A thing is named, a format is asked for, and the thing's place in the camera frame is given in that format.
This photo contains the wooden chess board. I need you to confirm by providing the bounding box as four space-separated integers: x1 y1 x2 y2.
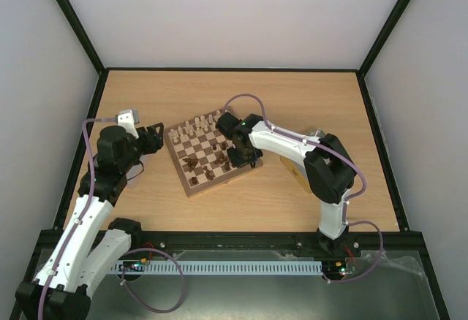
164 109 263 197

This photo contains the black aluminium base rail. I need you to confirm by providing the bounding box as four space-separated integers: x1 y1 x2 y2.
36 229 423 259

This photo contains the light blue slotted cable duct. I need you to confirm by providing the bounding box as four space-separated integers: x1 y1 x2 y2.
109 260 322 275

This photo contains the dark knight piece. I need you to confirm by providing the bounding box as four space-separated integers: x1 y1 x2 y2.
216 153 225 164

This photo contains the black enclosure frame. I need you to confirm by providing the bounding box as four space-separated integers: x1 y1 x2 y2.
20 0 450 319

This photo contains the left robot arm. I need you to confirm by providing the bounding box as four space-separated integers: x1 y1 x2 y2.
15 122 164 319

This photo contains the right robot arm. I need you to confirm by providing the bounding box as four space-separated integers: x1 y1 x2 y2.
216 112 357 256

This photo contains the right metal tin tray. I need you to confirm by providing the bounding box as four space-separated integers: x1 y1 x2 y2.
279 128 325 194

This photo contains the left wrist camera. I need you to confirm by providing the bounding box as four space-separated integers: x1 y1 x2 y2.
117 109 140 139

